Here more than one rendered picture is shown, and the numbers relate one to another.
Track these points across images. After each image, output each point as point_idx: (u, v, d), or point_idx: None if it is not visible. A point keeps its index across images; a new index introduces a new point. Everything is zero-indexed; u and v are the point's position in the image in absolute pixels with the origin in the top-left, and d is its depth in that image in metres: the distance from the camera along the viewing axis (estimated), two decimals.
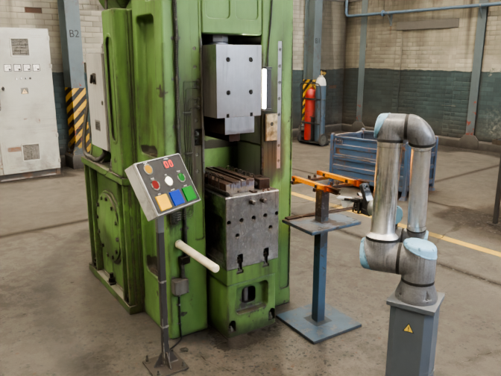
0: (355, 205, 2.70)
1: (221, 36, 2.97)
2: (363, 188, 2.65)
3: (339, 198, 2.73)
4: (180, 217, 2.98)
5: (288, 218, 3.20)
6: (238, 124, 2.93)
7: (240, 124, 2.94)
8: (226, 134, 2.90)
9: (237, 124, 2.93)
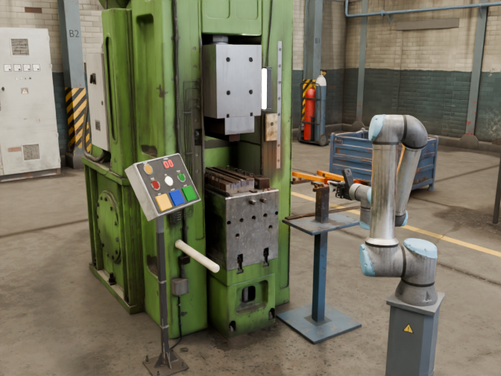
0: (338, 190, 2.81)
1: (221, 36, 2.97)
2: (345, 173, 2.75)
3: (327, 182, 2.88)
4: (180, 217, 2.98)
5: (288, 218, 3.20)
6: (238, 124, 2.93)
7: (240, 124, 2.94)
8: (226, 134, 2.90)
9: (237, 124, 2.93)
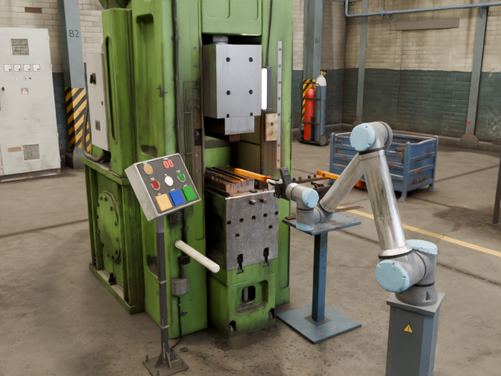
0: (276, 189, 2.72)
1: (221, 36, 2.97)
2: (282, 172, 2.66)
3: (267, 180, 2.78)
4: (180, 217, 2.98)
5: (288, 218, 3.20)
6: (238, 124, 2.93)
7: (240, 124, 2.94)
8: (226, 134, 2.90)
9: (237, 124, 2.93)
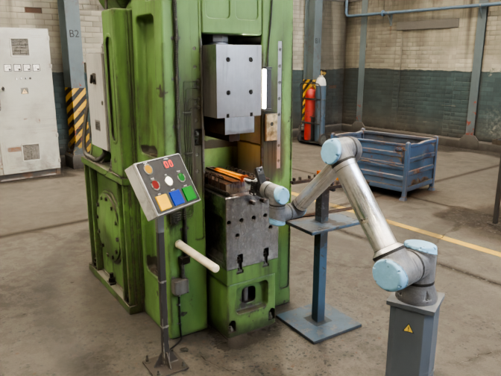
0: (252, 188, 2.92)
1: (221, 36, 2.97)
2: (257, 171, 2.86)
3: (243, 179, 2.98)
4: (180, 217, 2.98)
5: None
6: (238, 124, 2.93)
7: (240, 124, 2.94)
8: (226, 134, 2.90)
9: (237, 124, 2.93)
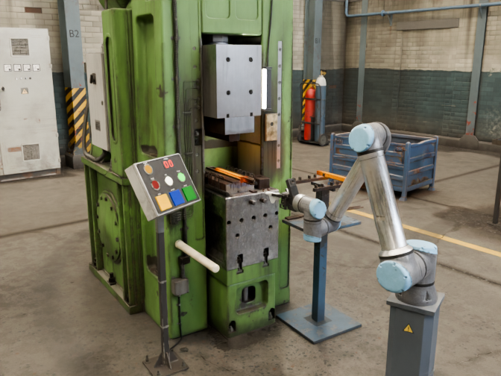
0: (283, 201, 2.68)
1: (221, 36, 2.97)
2: (289, 183, 2.63)
3: (268, 193, 2.71)
4: (180, 217, 2.98)
5: (288, 218, 3.20)
6: (238, 124, 2.93)
7: (240, 124, 2.94)
8: (226, 134, 2.90)
9: (237, 124, 2.93)
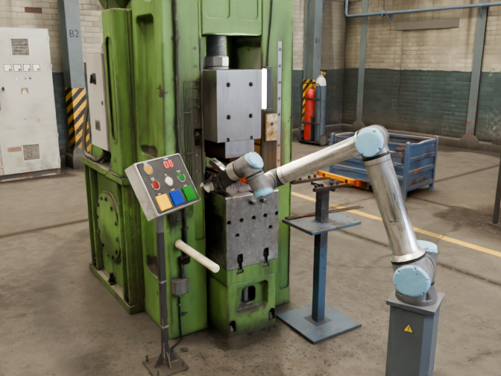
0: (215, 183, 2.53)
1: (221, 60, 3.00)
2: (213, 162, 2.51)
3: (200, 185, 2.58)
4: (180, 217, 2.98)
5: (288, 218, 3.20)
6: (238, 148, 2.96)
7: (240, 148, 2.97)
8: (226, 158, 2.93)
9: (237, 148, 2.96)
